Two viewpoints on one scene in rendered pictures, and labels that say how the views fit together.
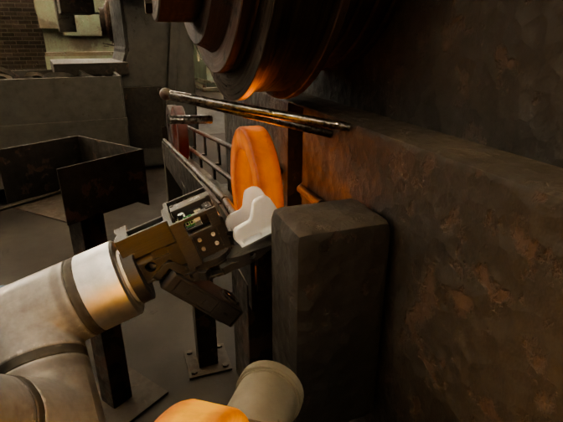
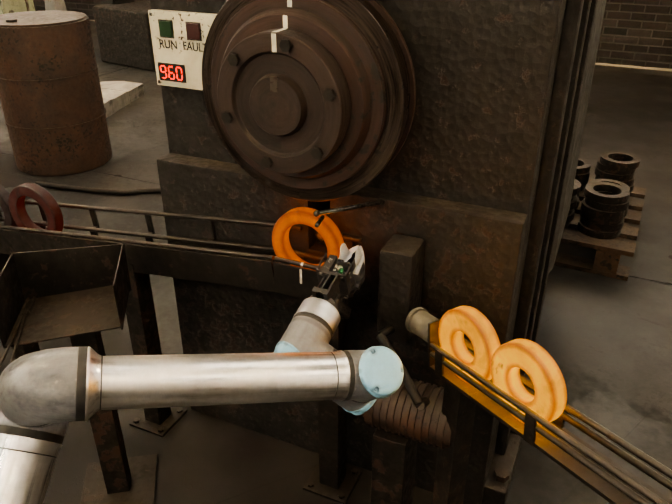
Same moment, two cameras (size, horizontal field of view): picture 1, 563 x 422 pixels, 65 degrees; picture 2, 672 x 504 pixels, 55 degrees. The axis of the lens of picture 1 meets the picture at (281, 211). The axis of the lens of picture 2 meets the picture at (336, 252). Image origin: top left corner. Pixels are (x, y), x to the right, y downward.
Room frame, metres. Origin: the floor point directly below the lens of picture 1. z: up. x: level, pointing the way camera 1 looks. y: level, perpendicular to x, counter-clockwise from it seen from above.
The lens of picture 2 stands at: (-0.38, 0.98, 1.47)
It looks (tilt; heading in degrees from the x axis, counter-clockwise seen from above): 28 degrees down; 314
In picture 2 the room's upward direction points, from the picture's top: straight up
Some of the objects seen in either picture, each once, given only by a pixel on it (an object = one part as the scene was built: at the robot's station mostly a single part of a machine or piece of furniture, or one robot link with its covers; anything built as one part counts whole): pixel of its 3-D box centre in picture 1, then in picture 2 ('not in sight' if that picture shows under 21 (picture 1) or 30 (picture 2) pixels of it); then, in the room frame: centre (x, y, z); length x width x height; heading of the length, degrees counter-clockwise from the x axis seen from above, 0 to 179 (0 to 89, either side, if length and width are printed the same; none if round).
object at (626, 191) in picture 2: not in sight; (517, 180); (1.09, -1.88, 0.22); 1.20 x 0.81 x 0.44; 18
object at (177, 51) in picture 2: not in sight; (198, 52); (0.97, 0.05, 1.15); 0.26 x 0.02 x 0.18; 20
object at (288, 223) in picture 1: (327, 316); (401, 288); (0.40, -0.05, 0.68); 0.11 x 0.08 x 0.24; 110
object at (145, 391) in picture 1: (93, 286); (88, 388); (0.99, 0.48, 0.36); 0.26 x 0.20 x 0.72; 55
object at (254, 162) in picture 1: (254, 188); (307, 244); (0.62, 0.04, 0.75); 0.18 x 0.03 x 0.18; 18
